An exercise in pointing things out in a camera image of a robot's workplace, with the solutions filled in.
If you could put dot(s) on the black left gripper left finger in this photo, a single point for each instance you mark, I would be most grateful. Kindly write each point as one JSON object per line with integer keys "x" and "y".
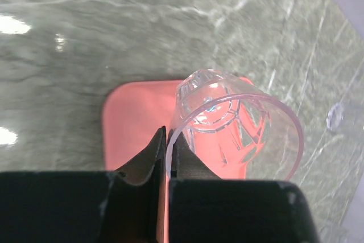
{"x": 86, "y": 206}

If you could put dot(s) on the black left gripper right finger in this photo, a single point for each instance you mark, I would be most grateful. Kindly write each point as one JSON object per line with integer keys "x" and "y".
{"x": 204, "y": 208}

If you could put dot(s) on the clear glass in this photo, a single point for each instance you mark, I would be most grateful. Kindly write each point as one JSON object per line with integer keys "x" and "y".
{"x": 224, "y": 127}

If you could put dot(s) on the pink plastic tray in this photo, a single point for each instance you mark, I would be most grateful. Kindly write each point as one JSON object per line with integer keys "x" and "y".
{"x": 131, "y": 116}

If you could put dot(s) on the clear glass table centre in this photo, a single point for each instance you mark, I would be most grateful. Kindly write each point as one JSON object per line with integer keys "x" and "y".
{"x": 335, "y": 117}

